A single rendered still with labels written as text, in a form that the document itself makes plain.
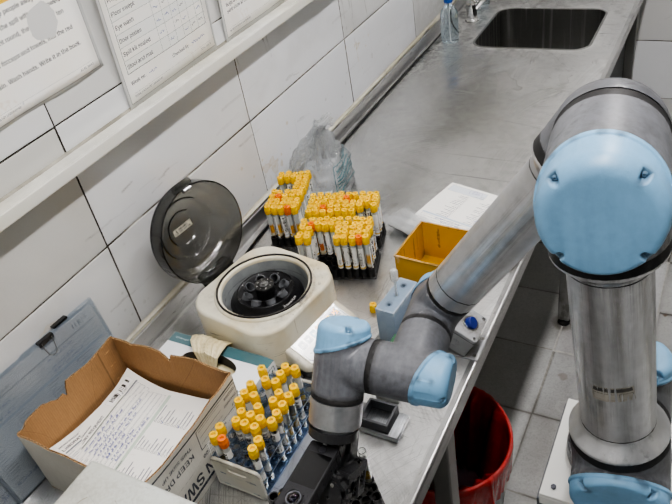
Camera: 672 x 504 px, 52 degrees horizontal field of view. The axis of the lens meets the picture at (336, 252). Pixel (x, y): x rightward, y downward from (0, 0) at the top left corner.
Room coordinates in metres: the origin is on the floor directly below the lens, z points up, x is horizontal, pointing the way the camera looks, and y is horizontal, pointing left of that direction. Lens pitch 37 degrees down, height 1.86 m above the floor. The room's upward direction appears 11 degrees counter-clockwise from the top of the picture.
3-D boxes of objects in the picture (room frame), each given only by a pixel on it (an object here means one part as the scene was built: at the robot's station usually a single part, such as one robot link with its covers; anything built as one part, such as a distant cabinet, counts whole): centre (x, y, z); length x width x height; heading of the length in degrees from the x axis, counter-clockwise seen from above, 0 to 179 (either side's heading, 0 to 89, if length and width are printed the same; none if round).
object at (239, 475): (0.80, 0.17, 0.91); 0.20 x 0.10 x 0.07; 146
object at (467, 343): (0.96, -0.19, 0.92); 0.13 x 0.07 x 0.08; 56
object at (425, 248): (1.15, -0.21, 0.93); 0.13 x 0.13 x 0.10; 52
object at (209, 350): (0.97, 0.28, 0.92); 0.24 x 0.12 x 0.10; 56
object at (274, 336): (1.09, 0.14, 0.94); 0.30 x 0.24 x 0.12; 47
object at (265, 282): (1.10, 0.16, 0.97); 0.15 x 0.15 x 0.07
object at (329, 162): (1.61, 0.00, 0.97); 0.26 x 0.17 x 0.19; 162
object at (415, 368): (0.65, -0.08, 1.16); 0.11 x 0.11 x 0.08; 63
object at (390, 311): (1.01, -0.10, 0.92); 0.10 x 0.07 x 0.10; 141
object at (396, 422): (0.80, -0.02, 0.89); 0.09 x 0.05 x 0.04; 56
